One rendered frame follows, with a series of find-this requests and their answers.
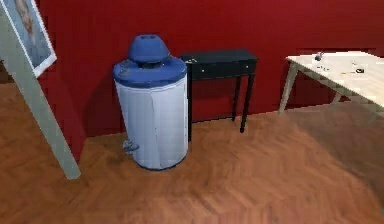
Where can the white framed painting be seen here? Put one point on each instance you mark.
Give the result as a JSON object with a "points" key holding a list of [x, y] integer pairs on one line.
{"points": [[28, 31]]}

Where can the black side table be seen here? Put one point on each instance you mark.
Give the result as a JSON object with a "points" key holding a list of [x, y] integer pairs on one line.
{"points": [[220, 65]]}

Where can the small black object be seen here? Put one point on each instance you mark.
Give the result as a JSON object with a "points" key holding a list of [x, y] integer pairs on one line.
{"points": [[359, 70]]}

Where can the small grey object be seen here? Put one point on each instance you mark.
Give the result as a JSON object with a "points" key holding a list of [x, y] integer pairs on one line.
{"points": [[319, 56]]}

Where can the pale wooden table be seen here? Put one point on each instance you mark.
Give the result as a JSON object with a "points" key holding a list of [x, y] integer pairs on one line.
{"points": [[353, 78]]}

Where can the white bin with blue lid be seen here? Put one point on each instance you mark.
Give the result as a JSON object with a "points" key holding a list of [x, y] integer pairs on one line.
{"points": [[156, 120]]}

